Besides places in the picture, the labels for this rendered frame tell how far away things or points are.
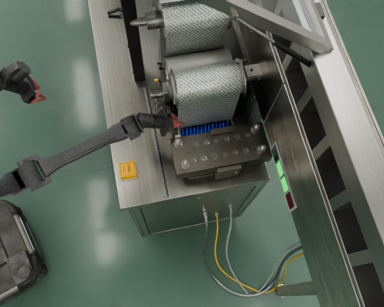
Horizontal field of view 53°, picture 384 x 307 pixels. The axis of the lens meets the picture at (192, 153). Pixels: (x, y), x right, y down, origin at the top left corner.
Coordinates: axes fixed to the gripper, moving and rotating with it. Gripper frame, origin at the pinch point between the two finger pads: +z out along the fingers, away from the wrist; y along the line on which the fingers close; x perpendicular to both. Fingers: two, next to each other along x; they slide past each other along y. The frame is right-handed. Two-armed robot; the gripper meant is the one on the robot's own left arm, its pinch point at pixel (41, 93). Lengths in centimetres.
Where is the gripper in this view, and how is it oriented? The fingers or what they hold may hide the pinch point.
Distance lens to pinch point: 177.1
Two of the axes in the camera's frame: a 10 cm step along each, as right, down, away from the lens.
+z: 3.7, 0.9, 9.2
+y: -5.2, -8.1, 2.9
